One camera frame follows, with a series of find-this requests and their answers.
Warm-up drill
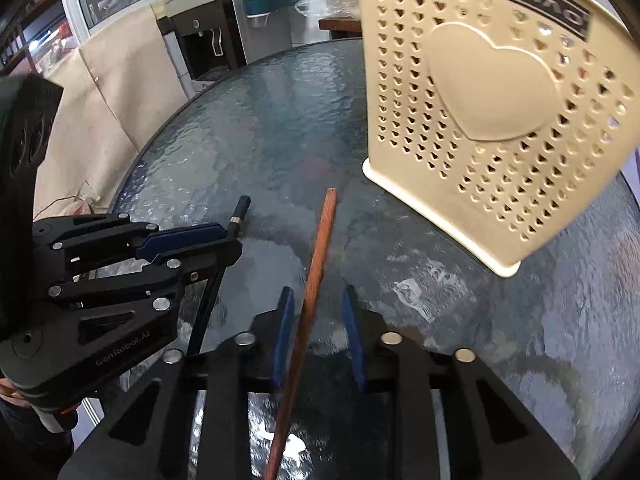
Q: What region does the beige perforated utensil holder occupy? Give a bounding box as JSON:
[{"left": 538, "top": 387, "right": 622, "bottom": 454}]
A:
[{"left": 354, "top": 0, "right": 640, "bottom": 279}]

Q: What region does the beige cloth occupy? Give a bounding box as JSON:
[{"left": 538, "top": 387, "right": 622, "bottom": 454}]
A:
[{"left": 31, "top": 4, "right": 189, "bottom": 212}]

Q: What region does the white water dispenser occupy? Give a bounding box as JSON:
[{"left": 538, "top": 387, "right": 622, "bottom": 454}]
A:
[{"left": 157, "top": 0, "right": 252, "bottom": 82}]

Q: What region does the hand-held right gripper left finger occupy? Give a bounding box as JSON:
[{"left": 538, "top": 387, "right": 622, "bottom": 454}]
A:
[{"left": 57, "top": 286, "right": 296, "bottom": 480}]

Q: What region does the dark shelf rack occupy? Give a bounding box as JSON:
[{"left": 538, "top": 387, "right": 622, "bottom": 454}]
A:
[{"left": 0, "top": 0, "right": 86, "bottom": 77}]

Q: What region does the teal wall holder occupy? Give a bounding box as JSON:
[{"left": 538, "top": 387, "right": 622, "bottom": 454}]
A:
[{"left": 243, "top": 0, "right": 301, "bottom": 29}]

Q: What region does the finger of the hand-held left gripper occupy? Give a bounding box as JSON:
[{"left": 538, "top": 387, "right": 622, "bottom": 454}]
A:
[
  {"left": 32, "top": 212, "right": 231, "bottom": 267},
  {"left": 47, "top": 238, "right": 244, "bottom": 307}
]

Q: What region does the brown wooden chopstick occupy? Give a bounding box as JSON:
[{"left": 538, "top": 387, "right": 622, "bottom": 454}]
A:
[{"left": 262, "top": 187, "right": 340, "bottom": 480}]

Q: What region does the dark wooden counter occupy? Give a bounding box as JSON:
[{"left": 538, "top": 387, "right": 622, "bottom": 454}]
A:
[{"left": 318, "top": 15, "right": 364, "bottom": 41}]

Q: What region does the thin black utensil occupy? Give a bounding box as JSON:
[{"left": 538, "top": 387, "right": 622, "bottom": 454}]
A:
[{"left": 187, "top": 196, "right": 251, "bottom": 359}]

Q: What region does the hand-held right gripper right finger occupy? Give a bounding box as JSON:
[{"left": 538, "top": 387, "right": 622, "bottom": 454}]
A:
[{"left": 341, "top": 285, "right": 581, "bottom": 480}]

